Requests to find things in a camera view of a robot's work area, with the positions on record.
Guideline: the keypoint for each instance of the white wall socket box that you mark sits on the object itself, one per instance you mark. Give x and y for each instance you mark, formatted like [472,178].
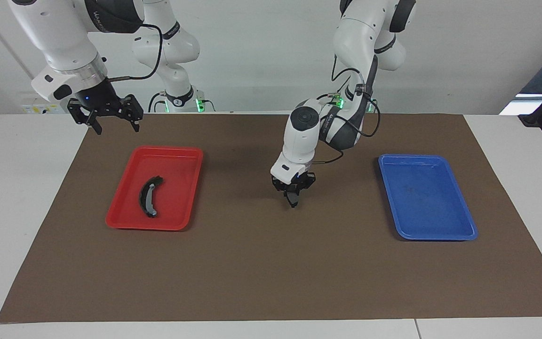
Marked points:
[40,109]

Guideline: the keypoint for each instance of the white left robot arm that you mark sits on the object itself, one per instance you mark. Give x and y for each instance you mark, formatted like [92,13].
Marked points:
[360,28]

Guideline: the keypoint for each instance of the brown table mat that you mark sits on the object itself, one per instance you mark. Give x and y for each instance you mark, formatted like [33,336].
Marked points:
[271,273]

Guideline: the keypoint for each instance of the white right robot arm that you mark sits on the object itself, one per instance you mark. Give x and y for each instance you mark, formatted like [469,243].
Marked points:
[59,33]

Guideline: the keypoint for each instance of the dark brake pad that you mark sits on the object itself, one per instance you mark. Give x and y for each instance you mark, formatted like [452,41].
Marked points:
[293,201]

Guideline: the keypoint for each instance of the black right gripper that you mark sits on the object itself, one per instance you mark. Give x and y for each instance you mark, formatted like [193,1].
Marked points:
[99,101]

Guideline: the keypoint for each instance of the red plastic tray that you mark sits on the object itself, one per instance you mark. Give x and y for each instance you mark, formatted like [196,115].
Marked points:
[174,188]

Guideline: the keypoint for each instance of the green-lit controller box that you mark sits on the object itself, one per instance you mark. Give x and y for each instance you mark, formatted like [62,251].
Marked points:
[200,104]
[336,100]

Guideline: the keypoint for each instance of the curved brake shoe grey web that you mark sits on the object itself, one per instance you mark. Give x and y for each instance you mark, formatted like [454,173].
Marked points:
[147,197]

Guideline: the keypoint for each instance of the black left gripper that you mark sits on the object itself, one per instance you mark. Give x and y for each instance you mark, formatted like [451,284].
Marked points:
[294,179]

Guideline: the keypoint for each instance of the blue plastic tray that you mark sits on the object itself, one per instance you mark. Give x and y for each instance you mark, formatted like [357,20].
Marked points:
[428,202]

